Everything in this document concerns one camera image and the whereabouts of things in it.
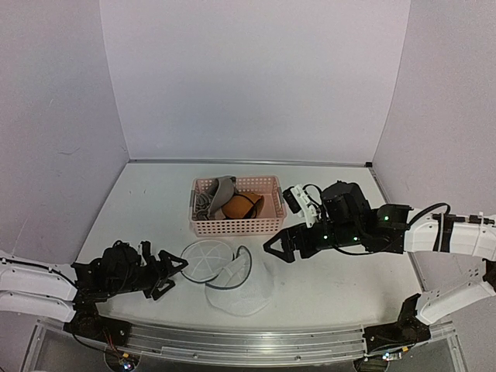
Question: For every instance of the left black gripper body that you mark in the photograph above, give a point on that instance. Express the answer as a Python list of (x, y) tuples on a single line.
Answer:
[(146, 280)]

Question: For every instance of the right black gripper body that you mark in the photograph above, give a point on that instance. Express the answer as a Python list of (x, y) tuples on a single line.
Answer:
[(344, 235)]

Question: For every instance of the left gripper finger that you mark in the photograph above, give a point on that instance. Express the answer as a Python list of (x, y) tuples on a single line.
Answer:
[(161, 289), (171, 264)]

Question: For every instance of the pink plastic basket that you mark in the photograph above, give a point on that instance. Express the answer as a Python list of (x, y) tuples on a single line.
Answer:
[(269, 222)]

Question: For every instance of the orange black bra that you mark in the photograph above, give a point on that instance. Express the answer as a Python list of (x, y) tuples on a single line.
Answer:
[(244, 205)]

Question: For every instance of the grey bra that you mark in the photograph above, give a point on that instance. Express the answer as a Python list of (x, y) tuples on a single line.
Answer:
[(217, 194)]

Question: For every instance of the white mesh laundry bag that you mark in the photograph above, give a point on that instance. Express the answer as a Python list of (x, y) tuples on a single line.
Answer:
[(236, 280)]

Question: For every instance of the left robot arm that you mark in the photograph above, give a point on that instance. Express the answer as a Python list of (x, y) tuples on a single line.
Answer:
[(65, 291)]

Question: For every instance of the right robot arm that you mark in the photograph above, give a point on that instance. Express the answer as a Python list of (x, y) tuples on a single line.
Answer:
[(399, 229)]

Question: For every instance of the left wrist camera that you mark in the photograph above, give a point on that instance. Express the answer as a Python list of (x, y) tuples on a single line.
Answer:
[(145, 249)]

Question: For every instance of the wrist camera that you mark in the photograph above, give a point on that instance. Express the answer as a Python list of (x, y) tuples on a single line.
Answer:
[(302, 204), (145, 249)]

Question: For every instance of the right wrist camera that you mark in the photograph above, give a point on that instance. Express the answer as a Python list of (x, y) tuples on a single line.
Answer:
[(302, 204)]

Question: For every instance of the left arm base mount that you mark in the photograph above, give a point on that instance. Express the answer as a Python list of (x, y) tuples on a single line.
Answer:
[(97, 321)]

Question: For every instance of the aluminium front rail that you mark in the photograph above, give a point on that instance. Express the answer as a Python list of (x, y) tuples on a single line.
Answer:
[(55, 346)]

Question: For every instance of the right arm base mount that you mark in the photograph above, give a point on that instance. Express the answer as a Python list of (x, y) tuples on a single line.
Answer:
[(407, 330)]

